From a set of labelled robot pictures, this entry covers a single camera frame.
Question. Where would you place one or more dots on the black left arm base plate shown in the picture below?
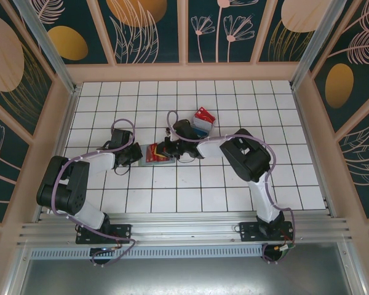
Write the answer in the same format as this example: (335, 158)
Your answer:
(123, 232)

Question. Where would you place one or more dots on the small red-grey card packet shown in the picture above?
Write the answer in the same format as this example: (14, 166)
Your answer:
(152, 153)

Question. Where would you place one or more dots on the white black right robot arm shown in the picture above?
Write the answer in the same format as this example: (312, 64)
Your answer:
(209, 149)

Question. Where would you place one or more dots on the aluminium mounting rail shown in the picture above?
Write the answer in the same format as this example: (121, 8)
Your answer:
(178, 229)

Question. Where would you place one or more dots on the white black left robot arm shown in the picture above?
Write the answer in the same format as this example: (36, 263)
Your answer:
(101, 161)

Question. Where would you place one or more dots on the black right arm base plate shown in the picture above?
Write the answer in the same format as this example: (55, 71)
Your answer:
(249, 230)

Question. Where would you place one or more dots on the aluminium corner post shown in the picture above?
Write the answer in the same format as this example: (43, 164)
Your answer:
(49, 52)
(318, 46)

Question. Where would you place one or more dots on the white grey card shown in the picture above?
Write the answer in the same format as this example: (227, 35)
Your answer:
(203, 124)

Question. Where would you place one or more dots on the green power connector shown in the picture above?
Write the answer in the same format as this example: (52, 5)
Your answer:
(283, 248)

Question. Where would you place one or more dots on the blue card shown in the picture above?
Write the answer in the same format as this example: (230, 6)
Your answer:
(200, 133)

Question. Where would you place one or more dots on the aluminium side rail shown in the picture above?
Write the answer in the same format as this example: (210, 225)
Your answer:
(64, 147)
(313, 147)

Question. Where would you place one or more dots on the clear plastic card box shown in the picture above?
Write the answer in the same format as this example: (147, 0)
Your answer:
(212, 124)

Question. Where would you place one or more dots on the grey metal sheet panel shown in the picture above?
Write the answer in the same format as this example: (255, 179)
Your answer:
(184, 276)

